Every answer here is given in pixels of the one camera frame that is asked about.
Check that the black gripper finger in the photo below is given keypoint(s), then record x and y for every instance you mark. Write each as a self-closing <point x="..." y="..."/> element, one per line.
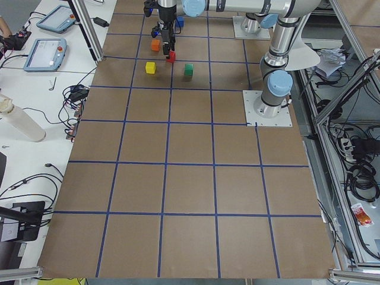
<point x="172" y="40"/>
<point x="165" y="41"/>

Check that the red wooden block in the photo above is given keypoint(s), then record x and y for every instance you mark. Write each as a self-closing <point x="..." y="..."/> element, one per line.
<point x="172" y="57"/>

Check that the orange wooden block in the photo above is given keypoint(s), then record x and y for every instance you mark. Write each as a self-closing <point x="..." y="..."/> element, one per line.
<point x="155" y="45"/>

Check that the blue wooden block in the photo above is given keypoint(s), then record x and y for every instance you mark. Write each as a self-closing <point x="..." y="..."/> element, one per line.
<point x="179" y="22"/>

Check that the yellow wooden block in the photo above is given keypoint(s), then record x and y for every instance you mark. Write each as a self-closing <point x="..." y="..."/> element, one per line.
<point x="150" y="67"/>

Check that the green wooden block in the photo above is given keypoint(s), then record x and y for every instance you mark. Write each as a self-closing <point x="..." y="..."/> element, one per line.
<point x="189" y="70"/>

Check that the stack of white papers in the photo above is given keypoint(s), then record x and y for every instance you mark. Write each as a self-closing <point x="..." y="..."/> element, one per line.
<point x="330" y="61"/>

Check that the black power adapter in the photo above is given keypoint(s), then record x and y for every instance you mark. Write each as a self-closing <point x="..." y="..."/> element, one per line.
<point x="101" y="22"/>

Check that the far teach pendant tablet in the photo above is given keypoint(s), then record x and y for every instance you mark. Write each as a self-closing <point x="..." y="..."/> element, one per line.
<point x="58" y="20"/>

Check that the teach pendant tablet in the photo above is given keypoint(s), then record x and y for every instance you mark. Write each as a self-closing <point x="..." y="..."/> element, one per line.
<point x="58" y="20"/>
<point x="46" y="55"/>

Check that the near teach pendant tablet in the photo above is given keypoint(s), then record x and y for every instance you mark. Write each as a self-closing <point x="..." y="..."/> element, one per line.
<point x="46" y="55"/>

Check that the allen key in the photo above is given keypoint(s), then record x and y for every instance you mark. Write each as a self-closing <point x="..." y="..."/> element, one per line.
<point x="52" y="84"/>

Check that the brown paper table mat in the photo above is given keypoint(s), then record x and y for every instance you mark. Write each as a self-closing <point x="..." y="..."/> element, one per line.
<point x="165" y="178"/>

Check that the white cardboard tube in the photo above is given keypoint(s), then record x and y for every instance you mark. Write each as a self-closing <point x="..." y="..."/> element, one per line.
<point x="18" y="118"/>

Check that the white power strip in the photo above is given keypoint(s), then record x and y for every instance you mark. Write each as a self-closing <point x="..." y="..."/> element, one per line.
<point x="346" y="149"/>

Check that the red snack packet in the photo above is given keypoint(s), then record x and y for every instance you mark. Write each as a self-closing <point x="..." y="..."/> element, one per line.
<point x="361" y="215"/>

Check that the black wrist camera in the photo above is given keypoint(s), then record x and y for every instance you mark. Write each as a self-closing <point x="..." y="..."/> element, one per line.
<point x="149" y="6"/>

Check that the aluminium frame post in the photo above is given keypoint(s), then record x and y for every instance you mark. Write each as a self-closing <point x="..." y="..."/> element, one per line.
<point x="82" y="17"/>

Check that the black camera stand base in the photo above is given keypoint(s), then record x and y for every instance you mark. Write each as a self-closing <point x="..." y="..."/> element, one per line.
<point x="21" y="222"/>

